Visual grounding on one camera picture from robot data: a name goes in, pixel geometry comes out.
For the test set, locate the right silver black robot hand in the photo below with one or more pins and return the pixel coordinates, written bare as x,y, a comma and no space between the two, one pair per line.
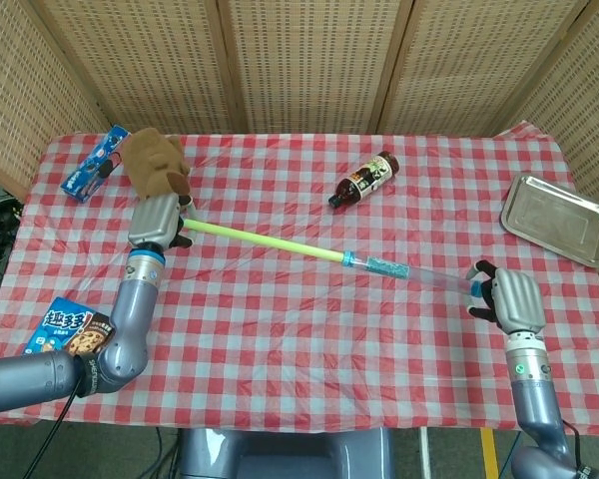
516,302

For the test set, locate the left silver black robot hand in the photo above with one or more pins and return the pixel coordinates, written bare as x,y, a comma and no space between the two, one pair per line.
155,222

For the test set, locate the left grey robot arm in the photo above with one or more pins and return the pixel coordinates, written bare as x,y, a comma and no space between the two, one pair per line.
125,324

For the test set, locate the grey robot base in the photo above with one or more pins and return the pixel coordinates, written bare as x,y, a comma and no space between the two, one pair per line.
284,454

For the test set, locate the brown capybara plush toy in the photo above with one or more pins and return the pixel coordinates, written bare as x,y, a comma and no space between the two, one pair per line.
152,159

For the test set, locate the blue Oreo cookie box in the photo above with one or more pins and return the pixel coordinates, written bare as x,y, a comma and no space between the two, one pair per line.
92,167

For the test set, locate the stainless steel tray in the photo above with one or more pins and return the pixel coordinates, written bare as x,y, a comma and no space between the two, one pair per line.
554,217

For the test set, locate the blue chocolate chip cookie box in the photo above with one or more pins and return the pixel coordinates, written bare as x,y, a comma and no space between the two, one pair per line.
62,324

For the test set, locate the white table leg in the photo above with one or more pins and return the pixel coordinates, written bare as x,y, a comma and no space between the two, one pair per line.
423,454

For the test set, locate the dark sauce bottle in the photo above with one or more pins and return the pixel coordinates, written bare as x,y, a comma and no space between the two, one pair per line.
364,179

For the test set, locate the red white checkered tablecloth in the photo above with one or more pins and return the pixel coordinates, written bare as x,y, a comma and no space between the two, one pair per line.
304,359

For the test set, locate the bamboo folding screen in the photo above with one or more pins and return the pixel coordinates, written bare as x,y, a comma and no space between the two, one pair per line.
309,60

